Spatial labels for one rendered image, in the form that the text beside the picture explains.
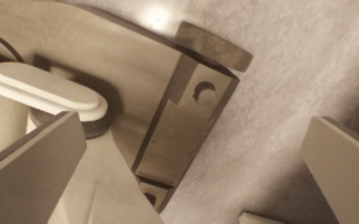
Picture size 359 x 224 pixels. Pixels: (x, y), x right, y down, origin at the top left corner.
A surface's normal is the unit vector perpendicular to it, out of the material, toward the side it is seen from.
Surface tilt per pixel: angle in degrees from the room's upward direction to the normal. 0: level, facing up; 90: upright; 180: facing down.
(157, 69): 0
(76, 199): 90
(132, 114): 0
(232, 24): 0
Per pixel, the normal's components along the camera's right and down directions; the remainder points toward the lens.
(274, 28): 0.04, 0.43
